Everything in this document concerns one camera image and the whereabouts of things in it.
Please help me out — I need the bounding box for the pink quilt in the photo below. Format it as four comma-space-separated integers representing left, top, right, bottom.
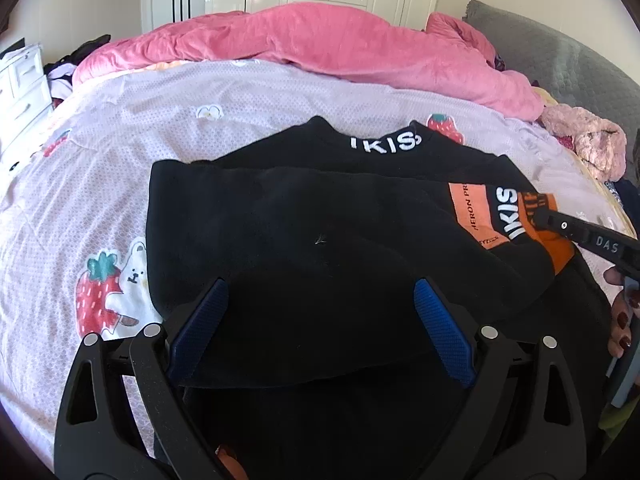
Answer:
72, 2, 546, 121

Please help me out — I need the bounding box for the lilac printed duvet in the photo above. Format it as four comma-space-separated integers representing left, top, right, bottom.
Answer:
0, 57, 636, 461

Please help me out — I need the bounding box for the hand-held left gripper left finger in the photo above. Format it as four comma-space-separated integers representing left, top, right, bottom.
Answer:
54, 278, 230, 480

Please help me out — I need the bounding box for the grey quilted headboard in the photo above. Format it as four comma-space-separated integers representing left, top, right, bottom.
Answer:
462, 0, 640, 186

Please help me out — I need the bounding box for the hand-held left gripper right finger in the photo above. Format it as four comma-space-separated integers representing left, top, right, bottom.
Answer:
413, 277, 590, 480

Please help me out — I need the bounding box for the person's right hand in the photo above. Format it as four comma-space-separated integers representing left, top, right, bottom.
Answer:
602, 266, 637, 360

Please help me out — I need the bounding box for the pink fluffy garment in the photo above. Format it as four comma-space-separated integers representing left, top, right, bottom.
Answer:
540, 104, 628, 181

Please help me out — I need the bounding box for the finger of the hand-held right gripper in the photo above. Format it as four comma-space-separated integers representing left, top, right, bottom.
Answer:
536, 205, 587, 247

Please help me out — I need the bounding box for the dark blue garment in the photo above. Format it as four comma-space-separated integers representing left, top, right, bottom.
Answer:
602, 177, 640, 231

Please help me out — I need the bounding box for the pile of dark clothes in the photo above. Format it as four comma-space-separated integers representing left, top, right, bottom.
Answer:
45, 35, 111, 101

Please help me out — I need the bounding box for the white drawer cabinet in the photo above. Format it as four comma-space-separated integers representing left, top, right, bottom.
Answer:
0, 42, 53, 161

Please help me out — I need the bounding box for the black long-sleeve shirt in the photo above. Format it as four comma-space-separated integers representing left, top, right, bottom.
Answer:
145, 115, 621, 480

